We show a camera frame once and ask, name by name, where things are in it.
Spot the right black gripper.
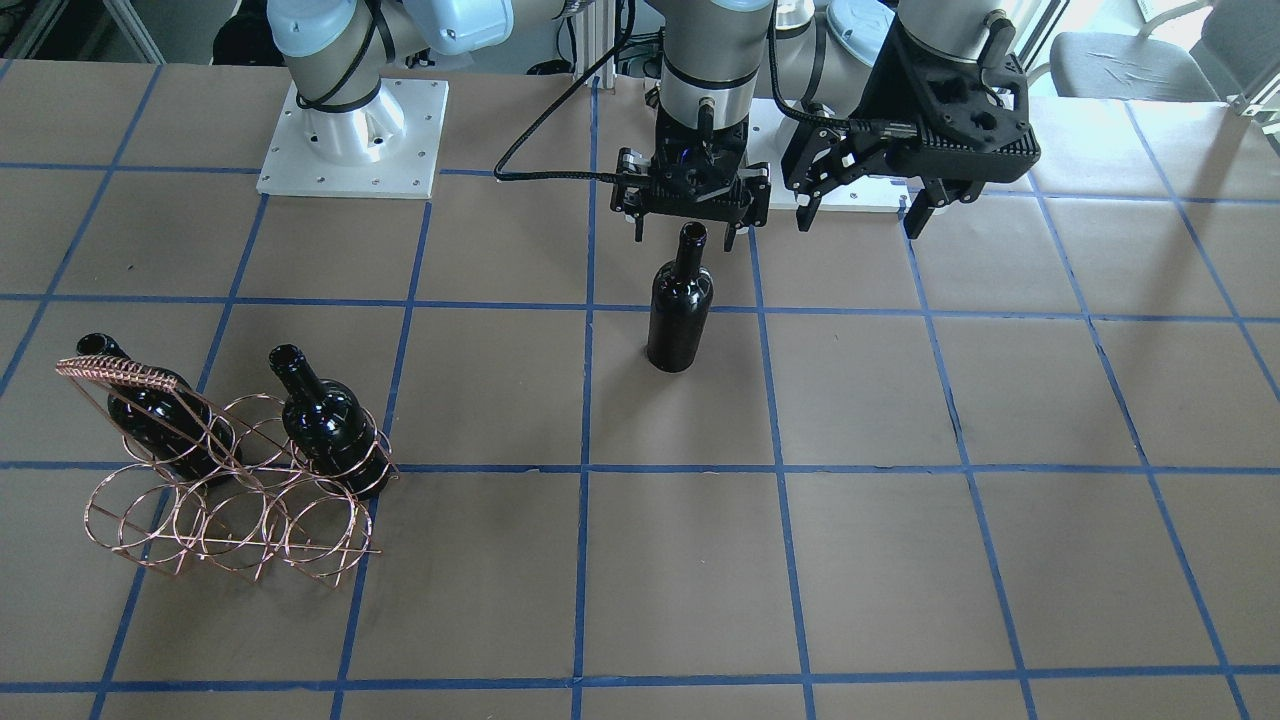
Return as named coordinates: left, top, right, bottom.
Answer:
left=612, top=108, right=771, bottom=252

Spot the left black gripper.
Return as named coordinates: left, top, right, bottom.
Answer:
left=782, top=20, right=1041, bottom=240

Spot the dark wine bottle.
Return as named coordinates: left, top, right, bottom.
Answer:
left=645, top=222, right=714, bottom=373

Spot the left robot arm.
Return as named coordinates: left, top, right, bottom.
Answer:
left=771, top=1, right=1041, bottom=240

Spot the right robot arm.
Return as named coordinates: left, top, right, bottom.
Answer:
left=259, top=1, right=773, bottom=249

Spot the dark bottle in basket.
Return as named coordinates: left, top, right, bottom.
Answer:
left=108, top=366, right=242, bottom=488
left=268, top=345, right=392, bottom=501

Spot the grey office chair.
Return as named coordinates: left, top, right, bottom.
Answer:
left=1029, top=1, right=1279, bottom=117

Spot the black braided cable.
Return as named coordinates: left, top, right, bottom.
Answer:
left=493, top=0, right=660, bottom=184

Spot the aluminium frame post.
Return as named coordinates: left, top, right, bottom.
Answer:
left=570, top=1, right=616, bottom=86

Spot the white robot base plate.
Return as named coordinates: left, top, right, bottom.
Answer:
left=256, top=78, right=449, bottom=200

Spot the copper wire wine basket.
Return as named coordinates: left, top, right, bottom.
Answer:
left=55, top=355, right=376, bottom=587

